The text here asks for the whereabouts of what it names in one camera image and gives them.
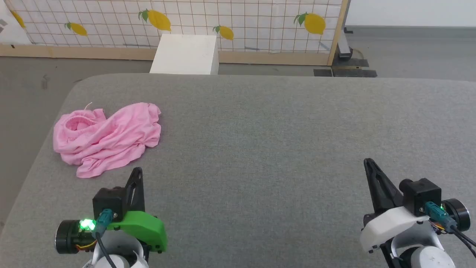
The lemon print screen wooden frame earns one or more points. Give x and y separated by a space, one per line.
241 15

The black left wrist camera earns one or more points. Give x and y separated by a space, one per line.
108 203

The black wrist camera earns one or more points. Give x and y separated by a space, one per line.
422 195
108 203

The black floor mat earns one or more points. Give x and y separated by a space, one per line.
349 70

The white box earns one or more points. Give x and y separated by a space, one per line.
184 54

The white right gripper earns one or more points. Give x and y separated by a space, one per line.
390 225

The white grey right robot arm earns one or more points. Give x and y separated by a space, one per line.
424 257

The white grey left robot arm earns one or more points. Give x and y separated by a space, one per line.
119 249

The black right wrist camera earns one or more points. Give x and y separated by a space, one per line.
422 195

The pink cloth garment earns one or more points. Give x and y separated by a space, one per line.
111 137

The metal screen foot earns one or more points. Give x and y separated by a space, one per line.
344 46

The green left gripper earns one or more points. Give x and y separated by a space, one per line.
143 227

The grey fabric sofa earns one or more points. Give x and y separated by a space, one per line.
260 149

